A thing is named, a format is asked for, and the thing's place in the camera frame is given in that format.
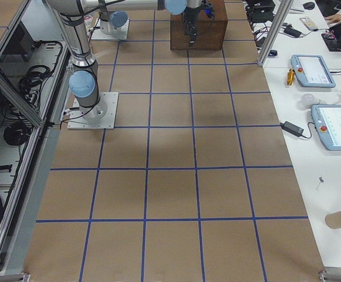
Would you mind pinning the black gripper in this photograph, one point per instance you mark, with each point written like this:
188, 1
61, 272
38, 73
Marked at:
190, 15

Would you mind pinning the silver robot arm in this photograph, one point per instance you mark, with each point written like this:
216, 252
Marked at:
83, 82
111, 22

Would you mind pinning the dark wooden drawer cabinet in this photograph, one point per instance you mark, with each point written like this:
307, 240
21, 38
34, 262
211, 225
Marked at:
211, 40

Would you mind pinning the white smartphone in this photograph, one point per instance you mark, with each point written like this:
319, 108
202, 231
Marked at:
308, 23

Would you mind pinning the far teach pendant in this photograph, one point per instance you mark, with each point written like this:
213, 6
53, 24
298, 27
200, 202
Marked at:
311, 71

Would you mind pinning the teach pendant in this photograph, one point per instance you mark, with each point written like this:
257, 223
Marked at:
327, 119
311, 71

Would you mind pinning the white light bulb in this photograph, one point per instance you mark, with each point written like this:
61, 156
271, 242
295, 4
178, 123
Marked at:
308, 100

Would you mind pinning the black power adapter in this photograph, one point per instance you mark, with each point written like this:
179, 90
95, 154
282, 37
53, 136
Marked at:
292, 129

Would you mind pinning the near teach pendant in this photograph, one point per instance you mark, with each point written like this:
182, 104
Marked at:
327, 119

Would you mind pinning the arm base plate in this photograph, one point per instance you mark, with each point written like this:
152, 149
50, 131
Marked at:
120, 35
102, 116

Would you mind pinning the aluminium frame post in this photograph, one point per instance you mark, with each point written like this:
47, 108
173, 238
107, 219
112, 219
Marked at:
279, 19

